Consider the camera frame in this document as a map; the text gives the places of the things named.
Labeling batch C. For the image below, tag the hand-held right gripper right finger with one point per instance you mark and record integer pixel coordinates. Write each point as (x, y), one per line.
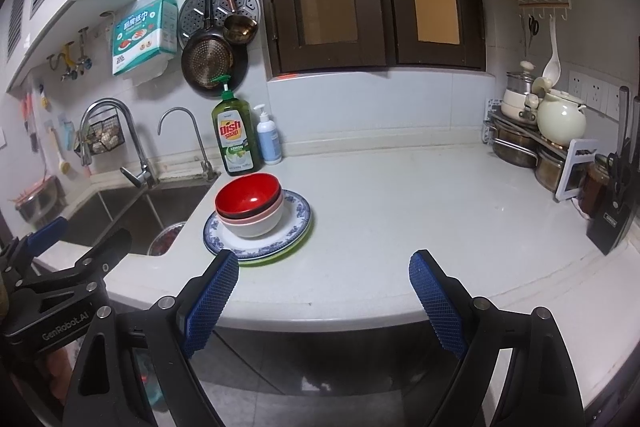
(435, 302)

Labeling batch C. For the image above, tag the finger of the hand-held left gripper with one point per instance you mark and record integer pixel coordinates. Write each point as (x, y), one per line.
(47, 234)
(107, 252)

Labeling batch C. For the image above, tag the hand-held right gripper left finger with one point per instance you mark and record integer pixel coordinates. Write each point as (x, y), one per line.
(212, 302)

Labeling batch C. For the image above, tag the green plate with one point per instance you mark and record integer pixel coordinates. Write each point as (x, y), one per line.
(280, 258)

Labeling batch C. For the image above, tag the white bowl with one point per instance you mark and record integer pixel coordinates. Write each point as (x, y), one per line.
(255, 229)

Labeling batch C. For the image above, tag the blue patterned white plate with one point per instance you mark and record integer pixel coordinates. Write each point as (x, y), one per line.
(292, 248)
(295, 217)

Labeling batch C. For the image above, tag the pink bowl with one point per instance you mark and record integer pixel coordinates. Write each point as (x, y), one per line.
(272, 213)

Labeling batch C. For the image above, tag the red bowl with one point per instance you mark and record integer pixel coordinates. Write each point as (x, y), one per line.
(245, 197)

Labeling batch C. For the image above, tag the steel basin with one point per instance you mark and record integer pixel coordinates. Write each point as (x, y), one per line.
(37, 202)

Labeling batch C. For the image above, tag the steel sink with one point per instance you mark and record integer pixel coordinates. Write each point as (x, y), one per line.
(125, 217)

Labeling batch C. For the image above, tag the white dish brush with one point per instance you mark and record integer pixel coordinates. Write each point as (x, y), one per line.
(62, 162)

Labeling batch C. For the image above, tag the tall steel faucet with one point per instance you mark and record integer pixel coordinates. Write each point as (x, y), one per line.
(132, 142)

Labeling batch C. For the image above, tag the thin steel faucet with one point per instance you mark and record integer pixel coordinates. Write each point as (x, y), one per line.
(197, 142)

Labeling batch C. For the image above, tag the green dish soap bottle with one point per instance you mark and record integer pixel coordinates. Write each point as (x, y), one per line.
(237, 137)

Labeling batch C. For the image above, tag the white pump bottle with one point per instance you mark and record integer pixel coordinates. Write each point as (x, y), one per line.
(269, 142)

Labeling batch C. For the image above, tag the large steel pot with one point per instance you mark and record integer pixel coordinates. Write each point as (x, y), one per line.
(515, 149)

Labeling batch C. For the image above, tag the small steel pot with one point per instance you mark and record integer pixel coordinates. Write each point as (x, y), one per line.
(550, 169)

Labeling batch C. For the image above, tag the white pot shelf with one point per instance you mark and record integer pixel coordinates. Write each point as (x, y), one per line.
(575, 172)

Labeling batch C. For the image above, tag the black knife block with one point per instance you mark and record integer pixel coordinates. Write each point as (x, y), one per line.
(617, 217)

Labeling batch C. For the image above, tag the cream cooking pot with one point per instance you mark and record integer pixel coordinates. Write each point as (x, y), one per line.
(512, 104)

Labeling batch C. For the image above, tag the perforated copper pan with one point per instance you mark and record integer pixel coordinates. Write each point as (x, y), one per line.
(206, 59)

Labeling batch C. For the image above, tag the paper towel pack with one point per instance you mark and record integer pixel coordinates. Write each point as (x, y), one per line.
(145, 37)

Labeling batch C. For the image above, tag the cream ceramic kettle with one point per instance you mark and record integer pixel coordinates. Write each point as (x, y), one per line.
(560, 119)

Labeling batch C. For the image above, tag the brass ladle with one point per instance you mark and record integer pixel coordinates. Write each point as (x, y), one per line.
(240, 29)

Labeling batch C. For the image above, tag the white ladle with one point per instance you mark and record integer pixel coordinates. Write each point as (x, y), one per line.
(551, 67)

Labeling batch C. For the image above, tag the black scissors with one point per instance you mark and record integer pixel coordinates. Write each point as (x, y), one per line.
(534, 26)

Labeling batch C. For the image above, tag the white wall socket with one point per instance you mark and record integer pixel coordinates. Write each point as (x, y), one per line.
(577, 87)
(612, 102)
(596, 94)

